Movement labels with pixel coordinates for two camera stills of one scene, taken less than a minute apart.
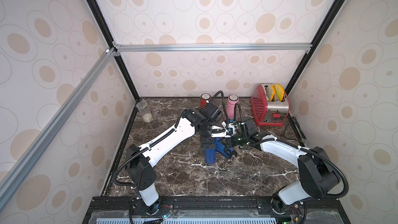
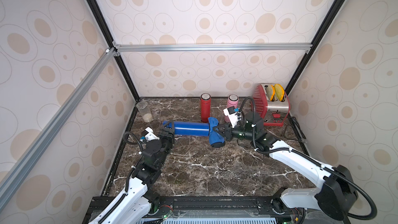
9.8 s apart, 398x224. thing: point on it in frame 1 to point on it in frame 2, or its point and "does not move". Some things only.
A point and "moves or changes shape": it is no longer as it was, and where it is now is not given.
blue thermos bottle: [210, 156] moves or changes shape
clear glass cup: [144, 110] does not move
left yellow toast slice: [270, 91] does not move
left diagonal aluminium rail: [13, 177] does not move
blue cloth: [219, 147] moves or changes shape
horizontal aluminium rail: [212, 47] does not move
